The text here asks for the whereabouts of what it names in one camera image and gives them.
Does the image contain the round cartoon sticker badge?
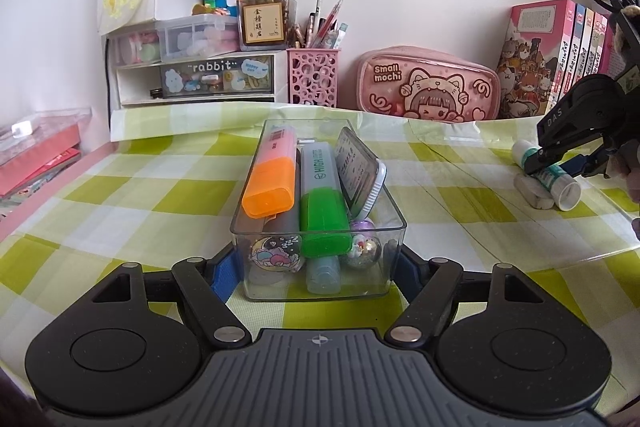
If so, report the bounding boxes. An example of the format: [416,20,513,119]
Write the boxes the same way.
[248,235,305,273]

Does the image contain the pink cat pencil case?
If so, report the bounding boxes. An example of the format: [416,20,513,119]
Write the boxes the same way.
[357,46,501,122]

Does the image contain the green highlighter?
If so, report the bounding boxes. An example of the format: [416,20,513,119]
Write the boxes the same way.
[299,142,352,259]

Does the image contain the clear rabbit drawer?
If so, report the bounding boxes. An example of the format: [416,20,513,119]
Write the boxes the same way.
[160,55,274,98]

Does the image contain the clear plastic storage box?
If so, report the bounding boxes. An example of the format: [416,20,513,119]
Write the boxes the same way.
[154,14,240,63]

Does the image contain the pens in holder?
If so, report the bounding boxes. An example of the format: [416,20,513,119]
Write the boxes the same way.
[302,0,348,49]

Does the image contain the pink perforated pen holder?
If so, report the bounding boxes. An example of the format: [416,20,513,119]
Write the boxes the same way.
[286,48,340,107]

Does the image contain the glass jar with label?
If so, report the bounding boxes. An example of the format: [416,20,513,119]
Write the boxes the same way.
[238,0,296,52]

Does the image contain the clear acrylic organizer box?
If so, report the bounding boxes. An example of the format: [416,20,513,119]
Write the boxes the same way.
[231,119,407,301]

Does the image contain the boxed book set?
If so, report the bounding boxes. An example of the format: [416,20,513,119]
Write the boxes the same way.
[497,0,610,118]

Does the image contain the orange highlighter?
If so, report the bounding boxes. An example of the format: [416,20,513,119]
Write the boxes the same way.
[241,124,297,219]

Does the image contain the white teal glue stick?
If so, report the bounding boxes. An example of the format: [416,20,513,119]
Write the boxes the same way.
[523,165,582,211]

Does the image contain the green checkered tablecloth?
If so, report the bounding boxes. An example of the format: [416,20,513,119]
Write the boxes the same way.
[1,103,639,426]

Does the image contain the white eraser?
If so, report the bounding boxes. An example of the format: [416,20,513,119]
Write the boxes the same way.
[513,174,554,210]

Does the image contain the white drawer organizer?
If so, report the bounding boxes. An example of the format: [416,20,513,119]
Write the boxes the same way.
[99,0,288,108]

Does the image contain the white charger plug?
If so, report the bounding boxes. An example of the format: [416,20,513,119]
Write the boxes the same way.
[11,120,38,140]

